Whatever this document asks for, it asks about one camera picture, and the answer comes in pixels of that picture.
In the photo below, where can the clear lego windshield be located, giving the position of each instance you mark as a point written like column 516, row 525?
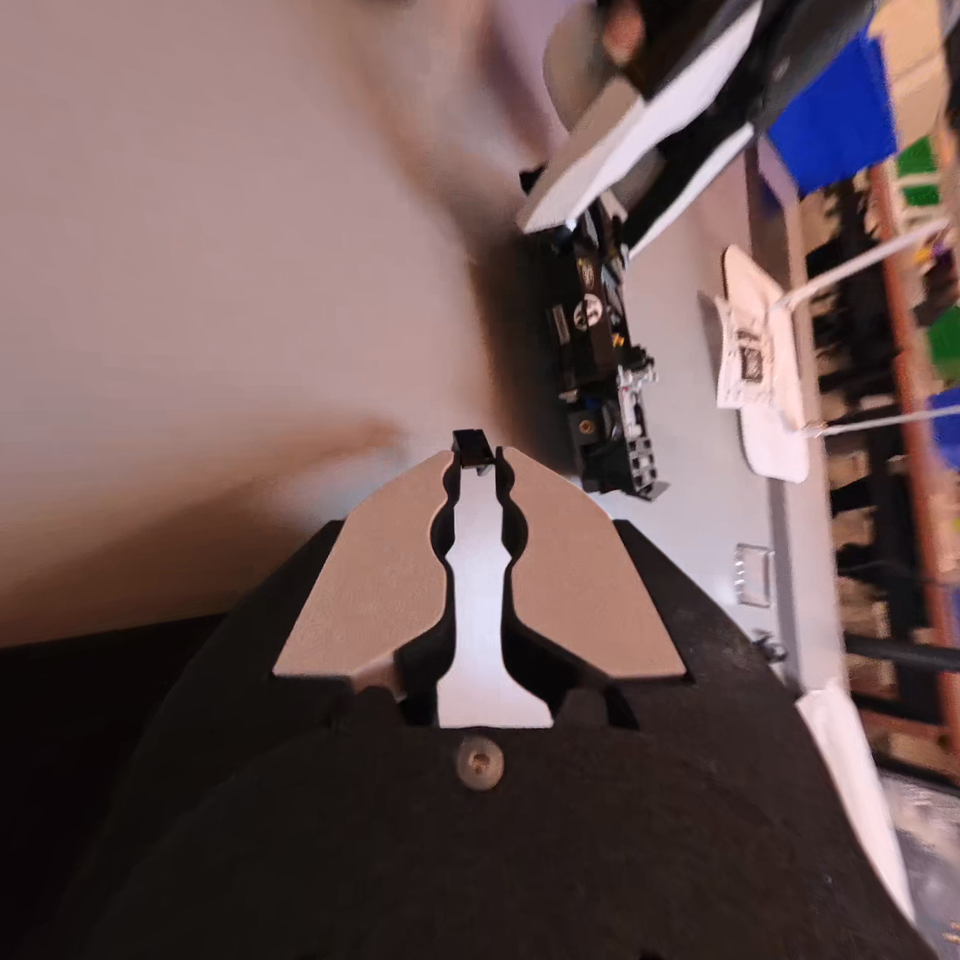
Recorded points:
column 753, row 575

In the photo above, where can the small black lego slope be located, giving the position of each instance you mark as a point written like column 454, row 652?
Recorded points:
column 473, row 449

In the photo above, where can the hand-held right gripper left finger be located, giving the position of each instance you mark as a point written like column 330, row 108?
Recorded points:
column 360, row 588

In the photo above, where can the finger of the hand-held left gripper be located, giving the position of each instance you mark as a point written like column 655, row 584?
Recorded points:
column 645, row 120
column 690, row 188

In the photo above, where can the black lego car model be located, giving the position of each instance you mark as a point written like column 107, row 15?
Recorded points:
column 608, row 375

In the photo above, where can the white paper bags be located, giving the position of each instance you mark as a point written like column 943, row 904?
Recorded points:
column 863, row 795

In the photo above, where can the person's left hand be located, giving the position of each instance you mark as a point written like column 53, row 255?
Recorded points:
column 623, row 33

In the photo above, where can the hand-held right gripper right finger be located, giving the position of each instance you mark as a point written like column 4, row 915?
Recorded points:
column 600, row 588

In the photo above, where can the white sticker sheet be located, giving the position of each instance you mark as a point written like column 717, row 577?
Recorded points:
column 743, row 360

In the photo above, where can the small black lego piece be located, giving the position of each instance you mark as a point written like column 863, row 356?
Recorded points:
column 771, row 648

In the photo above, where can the blue plastic bin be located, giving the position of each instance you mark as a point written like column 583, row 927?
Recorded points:
column 833, row 120

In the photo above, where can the white metal stand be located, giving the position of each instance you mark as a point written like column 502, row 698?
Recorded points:
column 870, row 270

